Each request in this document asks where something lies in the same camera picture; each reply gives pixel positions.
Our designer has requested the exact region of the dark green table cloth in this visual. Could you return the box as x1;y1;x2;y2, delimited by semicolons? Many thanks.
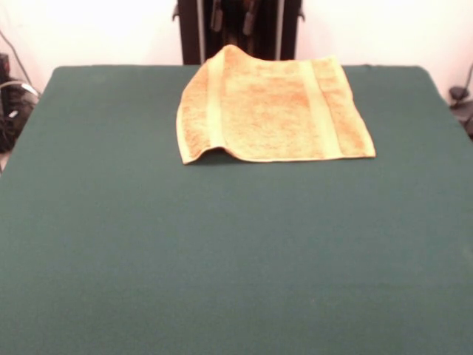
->
0;64;473;355

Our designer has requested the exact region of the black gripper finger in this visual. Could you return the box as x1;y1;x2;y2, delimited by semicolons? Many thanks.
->
242;0;258;36
210;0;224;31

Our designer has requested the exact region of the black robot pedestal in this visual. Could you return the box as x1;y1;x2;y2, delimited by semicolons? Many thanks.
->
170;0;306;67

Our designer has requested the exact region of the black floor equipment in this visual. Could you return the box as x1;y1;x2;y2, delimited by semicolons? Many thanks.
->
0;53;40;153
449;85;473;140

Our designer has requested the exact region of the tan terry towel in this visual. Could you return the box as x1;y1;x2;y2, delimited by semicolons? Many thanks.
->
175;44;377;166

